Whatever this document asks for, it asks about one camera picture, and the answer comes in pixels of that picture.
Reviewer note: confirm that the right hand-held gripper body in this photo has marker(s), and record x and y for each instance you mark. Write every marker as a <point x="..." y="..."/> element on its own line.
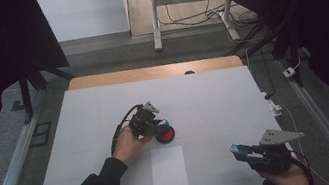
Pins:
<point x="275" y="158"/>

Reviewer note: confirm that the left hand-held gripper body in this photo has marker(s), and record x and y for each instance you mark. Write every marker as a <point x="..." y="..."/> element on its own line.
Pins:
<point x="144" y="123"/>

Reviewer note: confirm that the round red ink pad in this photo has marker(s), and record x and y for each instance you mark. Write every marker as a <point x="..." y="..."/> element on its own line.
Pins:
<point x="168" y="135"/>

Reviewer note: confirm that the blue stamp cap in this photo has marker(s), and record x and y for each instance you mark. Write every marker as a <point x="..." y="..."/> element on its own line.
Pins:
<point x="239" y="150"/>

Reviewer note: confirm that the person's left hand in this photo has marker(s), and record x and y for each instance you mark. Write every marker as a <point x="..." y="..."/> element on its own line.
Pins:
<point x="127" y="144"/>

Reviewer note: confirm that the person's right hand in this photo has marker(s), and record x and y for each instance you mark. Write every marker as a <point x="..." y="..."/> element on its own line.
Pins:
<point x="290" y="181"/>

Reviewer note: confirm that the white paper sheet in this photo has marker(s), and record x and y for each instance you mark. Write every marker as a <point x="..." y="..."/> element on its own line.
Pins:
<point x="169" y="171"/>

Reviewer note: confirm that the white power strip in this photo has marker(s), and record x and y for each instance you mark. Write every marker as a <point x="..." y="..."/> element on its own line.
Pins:
<point x="275" y="107"/>

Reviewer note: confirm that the wooden table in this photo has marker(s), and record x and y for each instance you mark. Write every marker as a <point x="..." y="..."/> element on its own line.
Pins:
<point x="149" y="73"/>

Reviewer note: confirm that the small white adapter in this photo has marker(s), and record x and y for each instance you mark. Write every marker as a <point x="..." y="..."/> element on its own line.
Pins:
<point x="289" y="72"/>

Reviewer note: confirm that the black metal stand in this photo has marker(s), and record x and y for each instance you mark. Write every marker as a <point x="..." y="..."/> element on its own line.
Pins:
<point x="292" y="50"/>
<point x="25" y="95"/>

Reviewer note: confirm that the black floor socket frame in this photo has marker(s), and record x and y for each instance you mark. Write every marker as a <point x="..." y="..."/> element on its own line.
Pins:
<point x="34" y="136"/>

